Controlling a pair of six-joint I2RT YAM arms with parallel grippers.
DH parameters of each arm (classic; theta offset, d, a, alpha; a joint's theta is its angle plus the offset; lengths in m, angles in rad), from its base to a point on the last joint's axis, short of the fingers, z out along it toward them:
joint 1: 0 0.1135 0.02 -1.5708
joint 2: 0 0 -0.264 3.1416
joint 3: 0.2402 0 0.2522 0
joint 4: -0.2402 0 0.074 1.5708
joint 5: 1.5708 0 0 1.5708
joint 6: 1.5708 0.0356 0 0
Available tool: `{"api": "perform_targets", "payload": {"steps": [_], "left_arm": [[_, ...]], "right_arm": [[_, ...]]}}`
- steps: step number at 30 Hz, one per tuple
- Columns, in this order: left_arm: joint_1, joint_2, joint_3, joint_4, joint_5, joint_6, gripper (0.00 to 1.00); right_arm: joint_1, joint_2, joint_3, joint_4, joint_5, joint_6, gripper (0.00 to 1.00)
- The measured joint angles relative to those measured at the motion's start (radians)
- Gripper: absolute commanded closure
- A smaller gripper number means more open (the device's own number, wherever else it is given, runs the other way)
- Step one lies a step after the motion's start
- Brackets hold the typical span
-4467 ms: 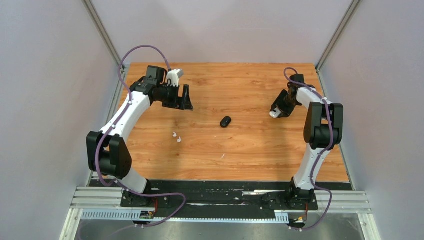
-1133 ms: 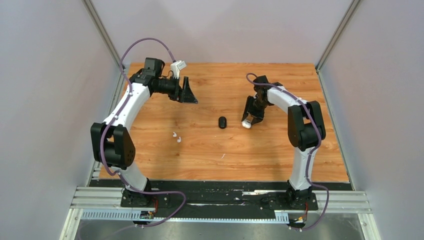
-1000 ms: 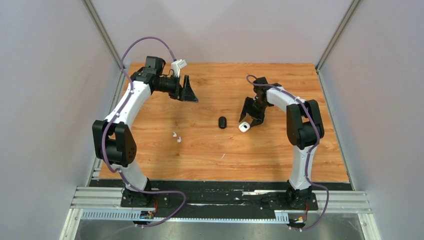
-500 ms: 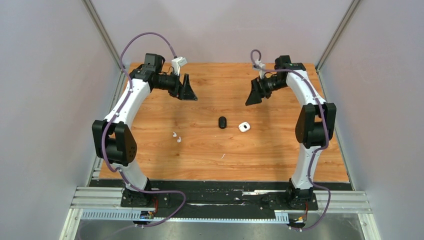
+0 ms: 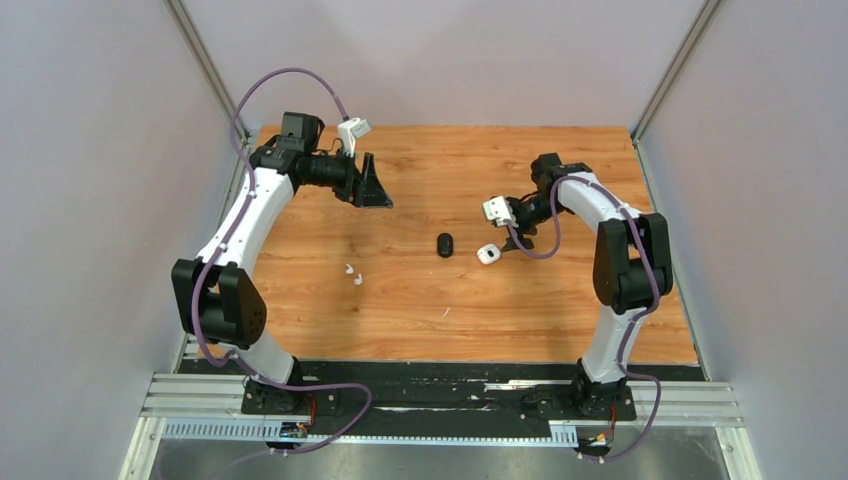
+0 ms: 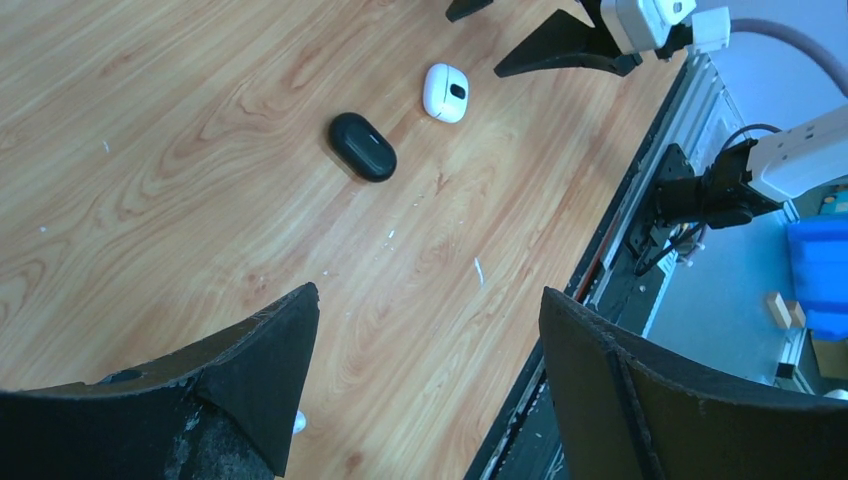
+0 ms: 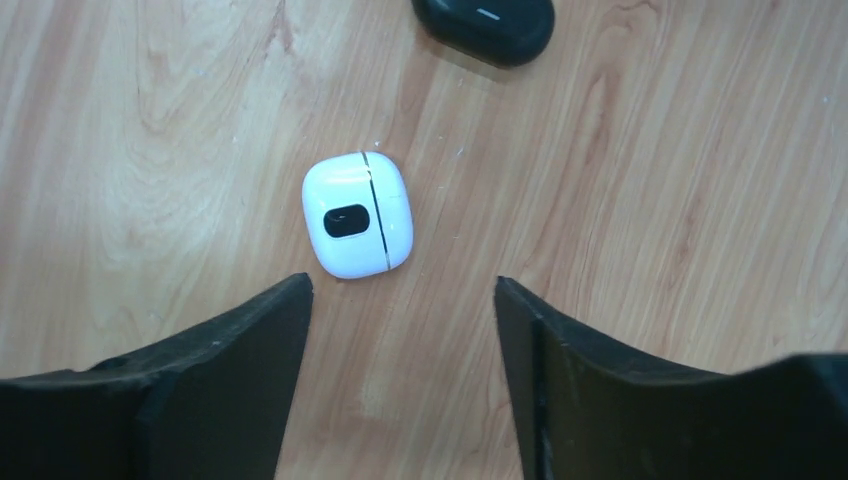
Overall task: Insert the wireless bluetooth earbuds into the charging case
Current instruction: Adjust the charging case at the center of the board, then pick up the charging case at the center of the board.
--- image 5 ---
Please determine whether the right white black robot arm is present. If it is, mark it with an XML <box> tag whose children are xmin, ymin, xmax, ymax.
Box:
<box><xmin>482</xmin><ymin>153</ymin><xmax>673</xmax><ymax>418</ymax></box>

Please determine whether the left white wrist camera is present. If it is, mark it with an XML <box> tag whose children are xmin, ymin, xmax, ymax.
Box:
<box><xmin>337</xmin><ymin>117</ymin><xmax>372</xmax><ymax>157</ymax></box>

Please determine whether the white earbud charging case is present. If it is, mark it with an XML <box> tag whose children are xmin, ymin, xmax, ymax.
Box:
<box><xmin>476</xmin><ymin>244</ymin><xmax>502</xmax><ymax>265</ymax></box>

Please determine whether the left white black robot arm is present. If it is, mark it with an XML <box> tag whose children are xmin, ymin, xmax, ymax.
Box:
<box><xmin>171</xmin><ymin>112</ymin><xmax>393</xmax><ymax>413</ymax></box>

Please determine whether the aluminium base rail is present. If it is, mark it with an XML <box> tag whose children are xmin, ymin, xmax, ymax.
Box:
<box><xmin>141</xmin><ymin>374</ymin><xmax>743</xmax><ymax>427</ymax></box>

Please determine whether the right aluminium frame post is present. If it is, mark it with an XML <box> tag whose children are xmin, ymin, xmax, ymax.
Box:
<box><xmin>630</xmin><ymin>0</ymin><xmax>724</xmax><ymax>146</ymax></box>

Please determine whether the left aluminium frame post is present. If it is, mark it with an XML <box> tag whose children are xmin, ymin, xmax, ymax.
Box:
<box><xmin>163</xmin><ymin>0</ymin><xmax>237</xmax><ymax>120</ymax></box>

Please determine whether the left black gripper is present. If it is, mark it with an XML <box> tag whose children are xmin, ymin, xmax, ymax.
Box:
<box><xmin>302</xmin><ymin>145</ymin><xmax>392</xmax><ymax>208</ymax></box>

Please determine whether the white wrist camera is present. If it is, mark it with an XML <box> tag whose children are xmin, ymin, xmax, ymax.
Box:
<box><xmin>337</xmin><ymin>117</ymin><xmax>372</xmax><ymax>157</ymax></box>
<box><xmin>482</xmin><ymin>196</ymin><xmax>518</xmax><ymax>228</ymax></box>

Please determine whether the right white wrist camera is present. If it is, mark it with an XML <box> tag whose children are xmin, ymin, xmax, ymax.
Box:
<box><xmin>482</xmin><ymin>196</ymin><xmax>518</xmax><ymax>228</ymax></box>

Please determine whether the white slotted cable duct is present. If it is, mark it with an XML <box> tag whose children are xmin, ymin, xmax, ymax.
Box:
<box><xmin>160</xmin><ymin>419</ymin><xmax>578</xmax><ymax>448</ymax></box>

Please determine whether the black earbud charging case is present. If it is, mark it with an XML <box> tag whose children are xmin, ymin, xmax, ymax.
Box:
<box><xmin>436</xmin><ymin>232</ymin><xmax>454</xmax><ymax>258</ymax></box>

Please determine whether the aluminium frame post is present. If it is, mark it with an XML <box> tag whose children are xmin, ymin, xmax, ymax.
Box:
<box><xmin>163</xmin><ymin>0</ymin><xmax>237</xmax><ymax>120</ymax></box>
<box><xmin>630</xmin><ymin>0</ymin><xmax>724</xmax><ymax>146</ymax></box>

